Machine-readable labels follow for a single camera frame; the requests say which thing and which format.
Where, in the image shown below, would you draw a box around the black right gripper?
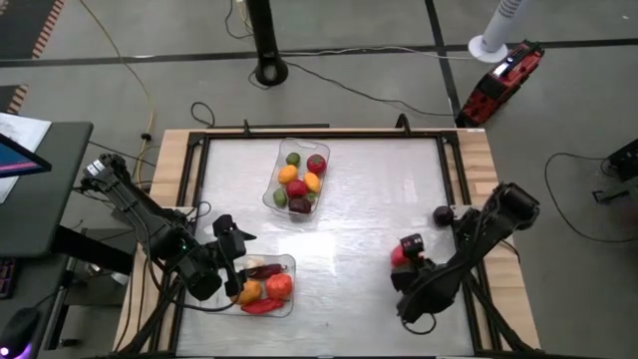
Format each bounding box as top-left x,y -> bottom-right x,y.
391,232 -> 443,298

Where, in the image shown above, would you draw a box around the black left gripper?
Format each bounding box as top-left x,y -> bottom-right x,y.
212,213 -> 258,299

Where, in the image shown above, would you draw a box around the red bell pepper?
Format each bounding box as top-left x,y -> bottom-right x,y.
390,242 -> 411,269

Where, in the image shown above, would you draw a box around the orange bell pepper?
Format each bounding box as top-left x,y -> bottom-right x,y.
233,278 -> 263,306

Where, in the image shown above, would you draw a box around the orange pumpkin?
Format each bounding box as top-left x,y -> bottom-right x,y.
264,272 -> 294,301

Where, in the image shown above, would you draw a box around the dark red round fruit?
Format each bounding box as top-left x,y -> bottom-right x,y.
288,196 -> 313,215

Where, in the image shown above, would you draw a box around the red apple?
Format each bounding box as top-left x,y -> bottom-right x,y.
285,179 -> 309,199

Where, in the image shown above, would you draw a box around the orange round fruit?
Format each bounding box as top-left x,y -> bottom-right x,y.
277,164 -> 299,185

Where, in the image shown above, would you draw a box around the dark purple round fruit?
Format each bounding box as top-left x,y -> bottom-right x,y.
432,204 -> 456,227

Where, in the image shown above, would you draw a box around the clear plastic basket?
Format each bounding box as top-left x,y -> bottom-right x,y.
262,138 -> 331,219
213,252 -> 297,319

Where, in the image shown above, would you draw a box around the glossy white work surface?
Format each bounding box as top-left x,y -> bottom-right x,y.
174,137 -> 475,358

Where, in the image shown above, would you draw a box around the black desk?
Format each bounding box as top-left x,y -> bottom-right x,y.
0,121 -> 95,259

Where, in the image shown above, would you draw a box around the red tool case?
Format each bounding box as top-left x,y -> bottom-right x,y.
456,39 -> 545,129

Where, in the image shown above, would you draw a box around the black computer mouse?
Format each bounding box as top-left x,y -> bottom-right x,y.
0,306 -> 42,359

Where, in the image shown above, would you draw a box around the black keyboard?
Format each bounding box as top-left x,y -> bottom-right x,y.
0,257 -> 19,300

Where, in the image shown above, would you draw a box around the black pole stand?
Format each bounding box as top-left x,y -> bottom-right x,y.
245,0 -> 289,87

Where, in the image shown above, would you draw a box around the computer monitor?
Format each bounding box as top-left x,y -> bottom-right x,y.
0,133 -> 53,180

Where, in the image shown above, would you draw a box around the black equipment box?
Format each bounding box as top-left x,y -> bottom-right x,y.
606,138 -> 638,181

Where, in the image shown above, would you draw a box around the white paper sheet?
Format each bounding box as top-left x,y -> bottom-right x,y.
0,112 -> 52,203

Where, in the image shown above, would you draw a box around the white tower fan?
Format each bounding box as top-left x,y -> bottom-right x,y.
467,0 -> 530,65

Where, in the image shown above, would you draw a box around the black mat orange stripes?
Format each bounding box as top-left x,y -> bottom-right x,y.
0,83 -> 30,116
0,0 -> 66,61

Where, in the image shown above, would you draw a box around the black aluminium table frame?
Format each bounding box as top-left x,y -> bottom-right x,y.
114,127 -> 537,359

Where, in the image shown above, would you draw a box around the black looped cable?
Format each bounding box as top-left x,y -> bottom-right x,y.
190,101 -> 216,129

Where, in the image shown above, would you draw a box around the yellow floor cable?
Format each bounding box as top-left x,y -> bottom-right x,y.
77,0 -> 156,193

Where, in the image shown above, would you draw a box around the black floor cable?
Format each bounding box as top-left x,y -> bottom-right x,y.
247,58 -> 458,119

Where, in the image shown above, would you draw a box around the black curved cable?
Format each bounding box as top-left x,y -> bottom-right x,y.
542,152 -> 638,244

